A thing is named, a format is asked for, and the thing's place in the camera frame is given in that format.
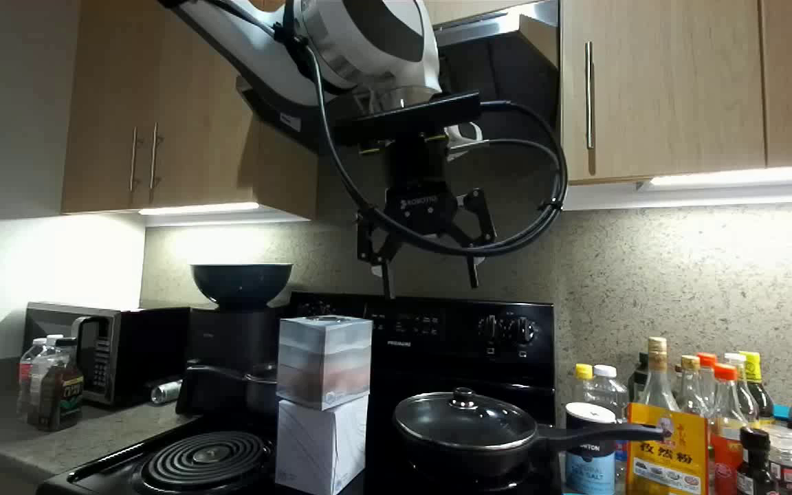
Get clear bottle with red label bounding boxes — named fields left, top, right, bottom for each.
left=15, top=335, right=50, bottom=416

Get thick black cable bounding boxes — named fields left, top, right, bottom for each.
left=279, top=0, right=571, bottom=258

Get plastic bottle with dark liquid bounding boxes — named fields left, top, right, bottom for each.
left=28, top=335, right=87, bottom=434

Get wooden wall cabinet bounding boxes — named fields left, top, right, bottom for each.
left=61, top=0, right=260, bottom=214
left=559, top=0, right=792, bottom=184

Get white tissue box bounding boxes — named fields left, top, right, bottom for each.
left=271, top=390, right=370, bottom=495

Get thin black cable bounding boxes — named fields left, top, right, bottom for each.
left=449, top=134, right=565, bottom=241

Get small black bottle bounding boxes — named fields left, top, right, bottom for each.
left=736, top=426, right=776, bottom=495

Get black coil burner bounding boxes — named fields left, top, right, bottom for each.
left=138, top=430, right=275, bottom=495

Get orange cap red label bottle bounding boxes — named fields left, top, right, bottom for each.
left=707, top=362, right=751, bottom=495

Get clear white cap bottle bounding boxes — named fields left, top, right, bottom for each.
left=587, top=362, right=631, bottom=426

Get black stove knob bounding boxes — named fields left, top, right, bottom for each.
left=509, top=314, right=542, bottom=350
left=475, top=314, right=510, bottom=350

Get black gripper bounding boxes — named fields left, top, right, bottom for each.
left=352, top=134, right=497, bottom=303

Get tan cap bottle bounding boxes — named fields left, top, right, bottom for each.
left=674, top=353, right=708, bottom=422

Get small orange cap bottle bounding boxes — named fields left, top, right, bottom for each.
left=696, top=350, right=724, bottom=406

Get black countertop appliance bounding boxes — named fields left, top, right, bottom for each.
left=172, top=305, right=284, bottom=422

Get yellow orange food package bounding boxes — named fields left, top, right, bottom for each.
left=625, top=401, right=711, bottom=495

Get tall gold cap bottle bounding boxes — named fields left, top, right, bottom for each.
left=638, top=335, right=682, bottom=416

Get black microwave oven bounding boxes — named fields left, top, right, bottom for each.
left=22, top=299, right=191, bottom=411

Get metal cabinet handle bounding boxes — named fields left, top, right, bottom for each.
left=581, top=38, right=600, bottom=178
left=145, top=120, right=161, bottom=196
left=123, top=126, right=139, bottom=199

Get white plastic bottle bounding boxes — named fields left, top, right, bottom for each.
left=763, top=416, right=792, bottom=495

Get silver metal pan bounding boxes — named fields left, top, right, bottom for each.
left=392, top=384, right=538, bottom=452

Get black electric stove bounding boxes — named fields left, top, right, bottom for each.
left=36, top=288, right=563, bottom=495

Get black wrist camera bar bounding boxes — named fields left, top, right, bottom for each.
left=336, top=92, right=487, bottom=148

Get under-cabinet light fixture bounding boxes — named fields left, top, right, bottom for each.
left=134, top=202, right=266, bottom=224
left=644, top=163, right=792, bottom=192

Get small yellow cap bottle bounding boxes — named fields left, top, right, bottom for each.
left=565, top=361, right=600, bottom=411

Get black frying pan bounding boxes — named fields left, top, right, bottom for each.
left=392, top=387, right=674, bottom=488

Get dark blue bowl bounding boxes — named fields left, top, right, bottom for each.
left=190, top=262, right=295, bottom=312

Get silver can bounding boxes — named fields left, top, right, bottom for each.
left=145, top=378, right=183, bottom=406

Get dark bottle yellow-green cap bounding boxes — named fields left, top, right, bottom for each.
left=741, top=350, right=776, bottom=423

